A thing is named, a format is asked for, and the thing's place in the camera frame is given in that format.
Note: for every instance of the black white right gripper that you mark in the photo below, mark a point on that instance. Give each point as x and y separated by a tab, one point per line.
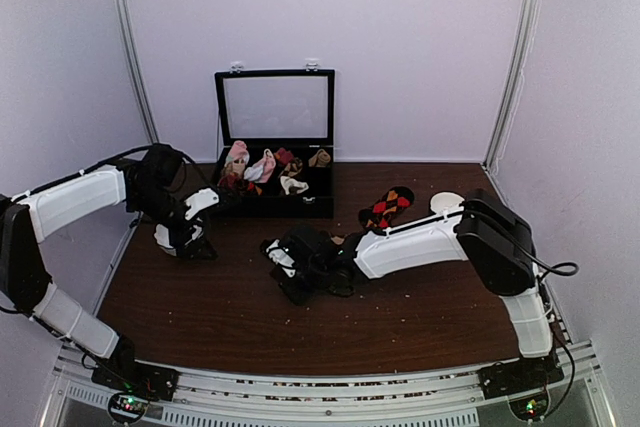
299	296

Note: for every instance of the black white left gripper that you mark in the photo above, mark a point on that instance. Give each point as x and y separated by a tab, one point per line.
184	250

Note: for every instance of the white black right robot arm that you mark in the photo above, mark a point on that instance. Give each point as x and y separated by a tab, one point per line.
480	229

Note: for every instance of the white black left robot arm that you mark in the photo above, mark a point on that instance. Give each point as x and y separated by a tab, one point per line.
140	179

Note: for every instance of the red brown sock in box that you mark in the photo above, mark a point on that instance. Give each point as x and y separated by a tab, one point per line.
238	185

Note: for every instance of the white pink sock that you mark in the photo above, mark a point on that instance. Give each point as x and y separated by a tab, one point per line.
261	171

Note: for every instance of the white sock in box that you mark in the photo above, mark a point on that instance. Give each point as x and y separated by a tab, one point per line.
292	186

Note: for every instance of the pink rolled sock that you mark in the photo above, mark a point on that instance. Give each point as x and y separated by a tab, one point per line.
237	158

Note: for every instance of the red orange argyle sock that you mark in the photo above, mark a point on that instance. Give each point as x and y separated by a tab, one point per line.
387	208

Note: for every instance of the brown patterned rolled sock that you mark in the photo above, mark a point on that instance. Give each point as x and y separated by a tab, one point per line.
293	168

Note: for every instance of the dark red rolled sock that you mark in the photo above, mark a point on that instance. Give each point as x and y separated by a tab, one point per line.
283	156

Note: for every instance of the tan rolled sock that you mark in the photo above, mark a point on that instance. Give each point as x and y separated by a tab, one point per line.
321	159

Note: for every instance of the black box with glass lid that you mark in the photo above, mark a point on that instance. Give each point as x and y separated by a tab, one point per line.
270	109

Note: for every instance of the white bowl dark outside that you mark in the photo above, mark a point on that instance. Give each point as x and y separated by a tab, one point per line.
445	202

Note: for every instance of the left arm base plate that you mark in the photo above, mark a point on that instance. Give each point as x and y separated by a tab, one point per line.
121	371

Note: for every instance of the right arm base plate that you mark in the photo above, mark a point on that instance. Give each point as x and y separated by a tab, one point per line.
520	375

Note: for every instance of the aluminium frame post left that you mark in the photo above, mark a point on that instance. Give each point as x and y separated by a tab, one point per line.
134	70

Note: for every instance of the aluminium frame post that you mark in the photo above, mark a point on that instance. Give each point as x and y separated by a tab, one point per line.
134	70
513	83

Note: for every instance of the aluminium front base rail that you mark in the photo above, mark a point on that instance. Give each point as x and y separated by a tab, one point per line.
443	397

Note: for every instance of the aluminium frame post right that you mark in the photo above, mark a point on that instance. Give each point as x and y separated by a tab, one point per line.
513	83

